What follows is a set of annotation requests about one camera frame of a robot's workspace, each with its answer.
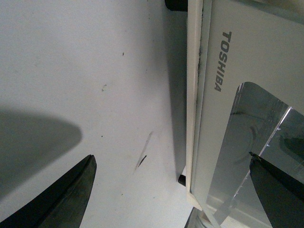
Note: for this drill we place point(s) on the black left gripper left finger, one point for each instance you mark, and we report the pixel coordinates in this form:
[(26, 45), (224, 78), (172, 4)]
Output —
[(62, 204)]

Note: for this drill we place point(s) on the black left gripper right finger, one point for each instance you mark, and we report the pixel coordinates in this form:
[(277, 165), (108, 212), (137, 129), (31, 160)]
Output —
[(281, 195)]

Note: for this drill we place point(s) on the white glass oven door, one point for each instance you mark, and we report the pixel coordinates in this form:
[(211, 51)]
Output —
[(237, 59)]

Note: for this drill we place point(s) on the white Toshiba toaster oven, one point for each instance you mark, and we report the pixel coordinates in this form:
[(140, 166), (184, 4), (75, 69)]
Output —
[(191, 95)]

